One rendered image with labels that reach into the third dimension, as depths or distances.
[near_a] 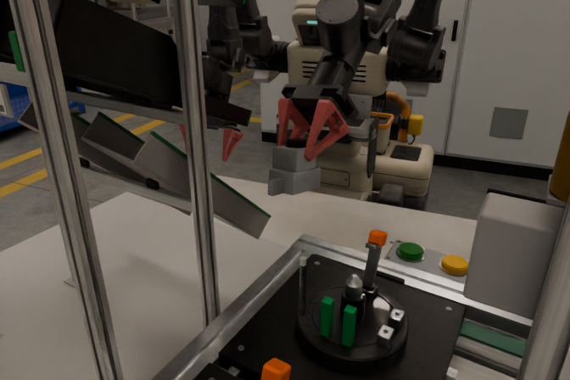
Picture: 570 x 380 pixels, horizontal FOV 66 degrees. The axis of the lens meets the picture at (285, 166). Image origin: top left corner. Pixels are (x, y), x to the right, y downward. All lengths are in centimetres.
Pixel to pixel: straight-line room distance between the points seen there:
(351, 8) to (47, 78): 38
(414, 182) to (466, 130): 209
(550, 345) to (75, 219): 38
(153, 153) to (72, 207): 14
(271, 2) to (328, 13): 314
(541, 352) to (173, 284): 66
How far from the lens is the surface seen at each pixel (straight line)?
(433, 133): 360
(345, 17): 60
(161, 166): 55
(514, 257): 32
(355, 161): 128
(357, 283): 55
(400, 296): 66
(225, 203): 64
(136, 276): 90
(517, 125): 358
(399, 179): 153
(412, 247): 76
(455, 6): 343
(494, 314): 69
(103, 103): 65
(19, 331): 86
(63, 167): 42
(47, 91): 40
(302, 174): 58
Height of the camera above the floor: 138
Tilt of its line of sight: 23 degrees down
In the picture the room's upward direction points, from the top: straight up
